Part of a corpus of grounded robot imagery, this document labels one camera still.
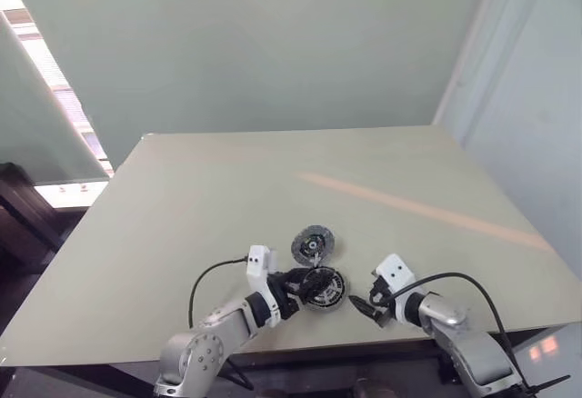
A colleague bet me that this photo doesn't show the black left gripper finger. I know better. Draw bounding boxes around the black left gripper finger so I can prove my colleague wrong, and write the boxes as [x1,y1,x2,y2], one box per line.
[290,280,326,304]
[281,267,322,288]

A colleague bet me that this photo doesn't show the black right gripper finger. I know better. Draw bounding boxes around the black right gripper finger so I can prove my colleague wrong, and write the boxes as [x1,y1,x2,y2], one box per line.
[348,295,380,317]
[348,296,381,325]

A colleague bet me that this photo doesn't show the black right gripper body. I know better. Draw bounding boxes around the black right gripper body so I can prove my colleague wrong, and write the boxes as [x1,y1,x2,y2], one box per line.
[366,274,396,328]

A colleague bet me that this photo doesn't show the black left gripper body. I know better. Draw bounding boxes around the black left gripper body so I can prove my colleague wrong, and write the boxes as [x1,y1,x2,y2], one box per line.
[266,270,304,320]

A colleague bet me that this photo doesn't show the black rotor ring silver spokes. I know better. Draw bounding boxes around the black rotor ring silver spokes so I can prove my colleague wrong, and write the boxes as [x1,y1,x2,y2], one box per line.
[305,268,350,311]

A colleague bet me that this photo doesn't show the black zip tie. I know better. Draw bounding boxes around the black zip tie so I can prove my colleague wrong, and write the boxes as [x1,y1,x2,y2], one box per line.
[226,356,256,391]
[527,373,572,393]

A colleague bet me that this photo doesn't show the grey screen with orange spots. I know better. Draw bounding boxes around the grey screen with orange spots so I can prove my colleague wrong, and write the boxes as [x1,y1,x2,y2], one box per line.
[502,323,582,398]

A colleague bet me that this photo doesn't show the dark wooden furniture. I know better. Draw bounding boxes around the dark wooden furniture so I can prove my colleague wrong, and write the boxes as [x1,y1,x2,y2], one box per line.
[0,161,92,349]

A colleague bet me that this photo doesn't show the grey roller blind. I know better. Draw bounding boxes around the grey roller blind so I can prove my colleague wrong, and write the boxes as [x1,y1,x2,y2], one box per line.
[0,9,112,186]

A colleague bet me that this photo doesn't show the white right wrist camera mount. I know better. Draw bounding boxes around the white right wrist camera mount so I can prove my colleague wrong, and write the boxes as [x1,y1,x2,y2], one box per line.
[373,254,417,323]

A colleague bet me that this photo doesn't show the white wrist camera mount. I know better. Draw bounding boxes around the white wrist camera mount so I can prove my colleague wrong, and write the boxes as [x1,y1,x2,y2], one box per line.
[246,244,283,329]
[373,254,417,323]

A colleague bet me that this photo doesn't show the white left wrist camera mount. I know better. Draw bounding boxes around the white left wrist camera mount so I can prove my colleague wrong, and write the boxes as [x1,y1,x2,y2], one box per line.
[246,244,283,329]

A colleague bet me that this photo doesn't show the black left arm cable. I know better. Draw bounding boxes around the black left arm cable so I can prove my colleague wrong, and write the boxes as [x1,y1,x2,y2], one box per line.
[188,256,250,329]

